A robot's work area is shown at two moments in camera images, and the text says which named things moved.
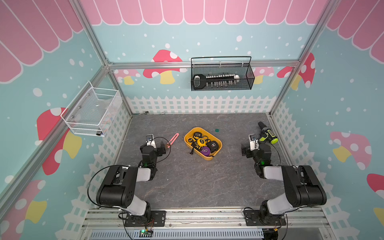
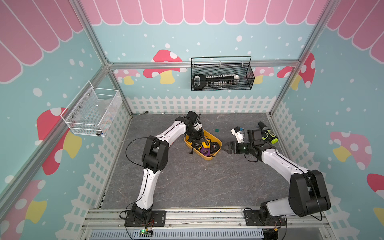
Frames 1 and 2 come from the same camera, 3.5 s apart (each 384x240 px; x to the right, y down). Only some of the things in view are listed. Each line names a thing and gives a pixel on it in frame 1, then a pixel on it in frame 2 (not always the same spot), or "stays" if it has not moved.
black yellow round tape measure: [195, 145] stays
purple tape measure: [205, 150] stays
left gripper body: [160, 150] → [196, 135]
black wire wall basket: [221, 73] stays
